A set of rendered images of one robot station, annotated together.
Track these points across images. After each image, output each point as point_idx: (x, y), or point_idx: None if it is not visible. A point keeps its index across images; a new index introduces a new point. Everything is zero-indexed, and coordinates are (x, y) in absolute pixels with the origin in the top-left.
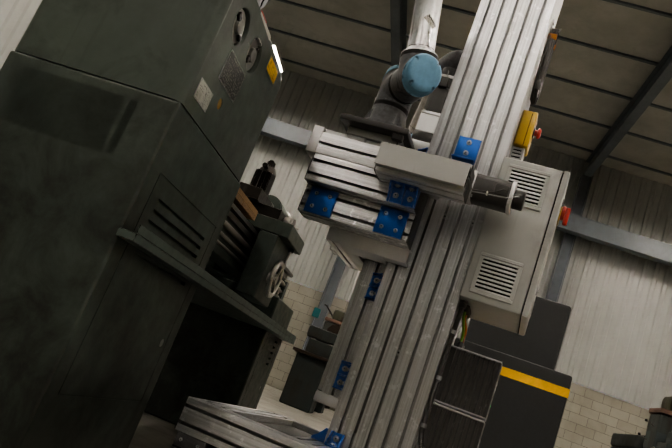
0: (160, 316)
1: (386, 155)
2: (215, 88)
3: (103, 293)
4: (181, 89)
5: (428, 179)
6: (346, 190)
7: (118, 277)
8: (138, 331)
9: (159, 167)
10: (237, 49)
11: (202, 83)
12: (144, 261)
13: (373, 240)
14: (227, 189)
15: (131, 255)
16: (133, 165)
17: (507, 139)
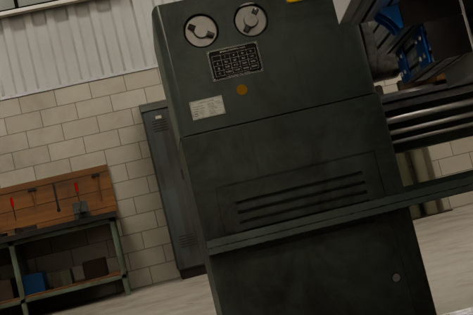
0: (360, 262)
1: (336, 10)
2: (219, 89)
3: (237, 294)
4: (179, 127)
5: (357, 5)
6: (388, 46)
7: (246, 275)
8: (333, 290)
9: (207, 187)
10: (216, 43)
11: (194, 105)
12: (279, 243)
13: (459, 62)
14: (352, 115)
15: (245, 254)
16: (194, 200)
17: None
